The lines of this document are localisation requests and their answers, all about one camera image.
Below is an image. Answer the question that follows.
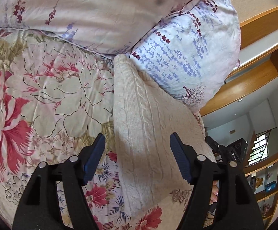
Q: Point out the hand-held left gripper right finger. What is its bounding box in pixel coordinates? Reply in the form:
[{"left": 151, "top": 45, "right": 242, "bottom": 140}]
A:
[{"left": 170, "top": 132, "right": 265, "bottom": 230}]

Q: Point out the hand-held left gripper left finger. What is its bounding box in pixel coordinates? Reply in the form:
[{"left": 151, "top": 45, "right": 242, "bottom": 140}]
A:
[{"left": 12, "top": 133, "right": 106, "bottom": 230}]

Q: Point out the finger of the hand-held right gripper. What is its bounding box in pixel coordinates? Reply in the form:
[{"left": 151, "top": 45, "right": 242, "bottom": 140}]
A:
[{"left": 205, "top": 135, "right": 222, "bottom": 155}]

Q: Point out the beige cable knit sweater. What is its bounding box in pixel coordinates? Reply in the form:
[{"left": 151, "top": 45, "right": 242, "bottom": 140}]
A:
[{"left": 113, "top": 54, "right": 217, "bottom": 211}]

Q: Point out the person's right hand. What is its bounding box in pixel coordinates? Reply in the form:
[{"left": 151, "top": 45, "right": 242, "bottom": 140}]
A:
[{"left": 208, "top": 180, "right": 219, "bottom": 206}]

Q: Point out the barred window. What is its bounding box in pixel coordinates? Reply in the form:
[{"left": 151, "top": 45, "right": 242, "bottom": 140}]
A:
[{"left": 248, "top": 129, "right": 272, "bottom": 166}]

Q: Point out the blue box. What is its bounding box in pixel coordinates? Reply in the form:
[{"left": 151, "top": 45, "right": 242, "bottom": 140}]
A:
[{"left": 265, "top": 181, "right": 277, "bottom": 192}]

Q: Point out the wooden headboard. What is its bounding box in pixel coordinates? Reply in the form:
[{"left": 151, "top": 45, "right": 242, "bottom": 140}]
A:
[{"left": 200, "top": 5, "right": 278, "bottom": 115}]

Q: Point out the floral bed blanket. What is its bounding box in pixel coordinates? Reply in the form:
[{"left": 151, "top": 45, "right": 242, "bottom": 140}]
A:
[{"left": 0, "top": 27, "right": 206, "bottom": 230}]

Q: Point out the blue floral pillow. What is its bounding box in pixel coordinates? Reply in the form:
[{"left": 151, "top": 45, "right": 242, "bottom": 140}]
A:
[{"left": 126, "top": 0, "right": 242, "bottom": 113}]

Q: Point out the pink floral pillow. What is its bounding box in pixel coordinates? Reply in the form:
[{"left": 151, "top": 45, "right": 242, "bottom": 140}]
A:
[{"left": 0, "top": 0, "right": 216, "bottom": 55}]

